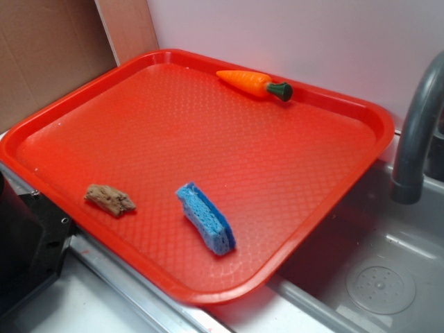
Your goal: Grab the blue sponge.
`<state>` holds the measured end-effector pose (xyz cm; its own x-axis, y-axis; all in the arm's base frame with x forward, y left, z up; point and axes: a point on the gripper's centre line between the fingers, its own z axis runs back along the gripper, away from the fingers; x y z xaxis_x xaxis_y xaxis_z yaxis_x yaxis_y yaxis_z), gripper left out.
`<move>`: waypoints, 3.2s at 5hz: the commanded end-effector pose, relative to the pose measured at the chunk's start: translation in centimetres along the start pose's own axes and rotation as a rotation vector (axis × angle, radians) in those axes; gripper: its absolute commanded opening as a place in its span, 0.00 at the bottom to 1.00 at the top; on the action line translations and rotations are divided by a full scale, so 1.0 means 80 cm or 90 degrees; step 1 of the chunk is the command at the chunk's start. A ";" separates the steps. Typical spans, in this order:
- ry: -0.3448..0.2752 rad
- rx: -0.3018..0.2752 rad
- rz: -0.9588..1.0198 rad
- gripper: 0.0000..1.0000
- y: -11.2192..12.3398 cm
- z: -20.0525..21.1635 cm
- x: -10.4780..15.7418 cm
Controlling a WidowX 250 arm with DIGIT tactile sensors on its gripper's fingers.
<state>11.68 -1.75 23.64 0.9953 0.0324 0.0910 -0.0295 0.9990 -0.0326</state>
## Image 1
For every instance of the grey curved faucet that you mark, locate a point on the grey curved faucet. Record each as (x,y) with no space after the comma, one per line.
(420,148)

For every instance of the brown cardboard panel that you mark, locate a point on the brown cardboard panel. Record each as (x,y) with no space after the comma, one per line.
(50,48)

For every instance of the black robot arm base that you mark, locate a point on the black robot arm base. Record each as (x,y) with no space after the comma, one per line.
(35,235)

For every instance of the red plastic serving tray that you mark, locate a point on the red plastic serving tray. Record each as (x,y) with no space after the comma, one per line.
(274,169)

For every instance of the grey plastic sink basin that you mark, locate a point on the grey plastic sink basin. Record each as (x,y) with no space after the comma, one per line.
(372,265)

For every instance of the orange toy carrot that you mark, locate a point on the orange toy carrot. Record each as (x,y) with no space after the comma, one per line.
(256,84)

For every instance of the brown wood chunk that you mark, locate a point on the brown wood chunk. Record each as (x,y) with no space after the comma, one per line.
(110,200)

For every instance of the blue sponge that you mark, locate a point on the blue sponge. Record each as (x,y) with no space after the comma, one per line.
(211,224)

